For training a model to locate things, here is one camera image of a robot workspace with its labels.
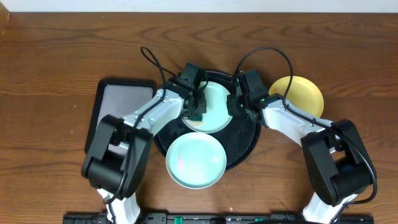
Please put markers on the round black serving tray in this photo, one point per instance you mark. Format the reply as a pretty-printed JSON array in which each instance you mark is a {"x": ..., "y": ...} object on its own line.
[{"x": 238, "y": 138}]

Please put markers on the yellow plate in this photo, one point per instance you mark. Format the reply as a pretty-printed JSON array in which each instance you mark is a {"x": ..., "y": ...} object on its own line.
[{"x": 303, "y": 94}]

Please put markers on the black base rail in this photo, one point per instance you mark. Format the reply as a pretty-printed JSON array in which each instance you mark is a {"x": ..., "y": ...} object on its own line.
[{"x": 162, "y": 218}]

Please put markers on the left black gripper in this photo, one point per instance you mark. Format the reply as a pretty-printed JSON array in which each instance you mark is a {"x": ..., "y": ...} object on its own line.
[{"x": 203, "y": 104}]

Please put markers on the light blue plate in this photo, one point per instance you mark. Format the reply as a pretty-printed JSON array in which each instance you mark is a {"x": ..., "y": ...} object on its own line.
[
  {"x": 216, "y": 117},
  {"x": 196, "y": 160}
]

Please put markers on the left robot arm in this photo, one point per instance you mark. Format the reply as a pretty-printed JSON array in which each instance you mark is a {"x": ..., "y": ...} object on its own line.
[{"x": 117, "y": 156}]

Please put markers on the light blue plate front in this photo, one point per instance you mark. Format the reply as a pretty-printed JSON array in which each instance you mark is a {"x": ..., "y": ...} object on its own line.
[{"x": 196, "y": 160}]

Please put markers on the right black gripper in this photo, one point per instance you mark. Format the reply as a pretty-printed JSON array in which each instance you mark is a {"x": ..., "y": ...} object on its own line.
[{"x": 231, "y": 100}]

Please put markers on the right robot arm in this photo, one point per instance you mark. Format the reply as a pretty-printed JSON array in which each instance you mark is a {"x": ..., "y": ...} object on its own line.
[{"x": 338, "y": 164}]

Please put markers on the green yellow sponge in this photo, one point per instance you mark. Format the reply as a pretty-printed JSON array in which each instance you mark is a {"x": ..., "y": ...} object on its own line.
[{"x": 197, "y": 118}]

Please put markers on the black rectangular sponge tray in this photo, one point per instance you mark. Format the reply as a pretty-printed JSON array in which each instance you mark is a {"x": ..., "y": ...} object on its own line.
[{"x": 118, "y": 97}]

